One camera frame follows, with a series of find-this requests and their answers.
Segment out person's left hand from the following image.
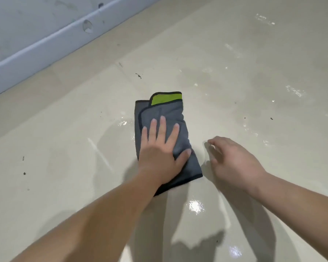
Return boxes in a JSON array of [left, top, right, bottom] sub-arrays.
[[138, 116, 192, 186]]

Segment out person's right hand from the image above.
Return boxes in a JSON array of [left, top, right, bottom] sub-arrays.
[[207, 136, 268, 196]]

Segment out grey and green microfibre cloth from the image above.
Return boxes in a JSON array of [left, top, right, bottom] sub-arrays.
[[135, 92, 203, 196]]

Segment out person's right forearm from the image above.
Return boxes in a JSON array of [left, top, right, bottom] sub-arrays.
[[247, 171, 328, 262]]

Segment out person's left forearm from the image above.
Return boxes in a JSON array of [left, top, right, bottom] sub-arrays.
[[9, 165, 168, 262]]

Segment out white skirting board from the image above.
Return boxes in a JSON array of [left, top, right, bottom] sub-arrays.
[[0, 0, 164, 100]]

